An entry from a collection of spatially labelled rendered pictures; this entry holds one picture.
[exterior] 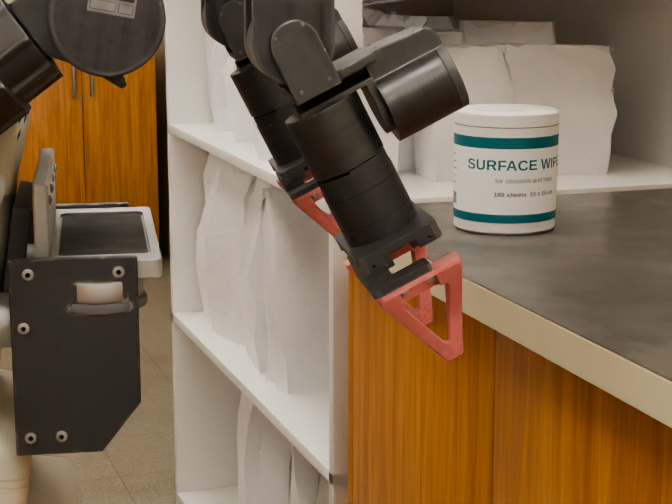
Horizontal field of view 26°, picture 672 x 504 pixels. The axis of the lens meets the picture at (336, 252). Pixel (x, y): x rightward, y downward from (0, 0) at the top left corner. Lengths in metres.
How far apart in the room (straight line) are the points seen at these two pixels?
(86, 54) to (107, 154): 4.99
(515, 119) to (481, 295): 0.32
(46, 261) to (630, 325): 0.55
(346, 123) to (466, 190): 0.77
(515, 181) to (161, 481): 2.05
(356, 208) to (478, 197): 0.75
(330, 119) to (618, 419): 0.46
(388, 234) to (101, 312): 0.25
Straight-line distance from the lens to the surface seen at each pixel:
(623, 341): 1.32
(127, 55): 1.00
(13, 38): 1.02
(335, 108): 1.04
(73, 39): 1.00
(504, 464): 1.59
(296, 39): 1.02
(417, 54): 1.06
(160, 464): 3.79
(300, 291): 2.58
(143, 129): 6.00
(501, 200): 1.79
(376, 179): 1.05
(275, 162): 1.50
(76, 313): 1.16
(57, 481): 1.38
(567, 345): 1.36
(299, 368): 2.63
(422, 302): 1.15
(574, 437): 1.44
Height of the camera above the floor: 1.28
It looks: 12 degrees down
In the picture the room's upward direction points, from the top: straight up
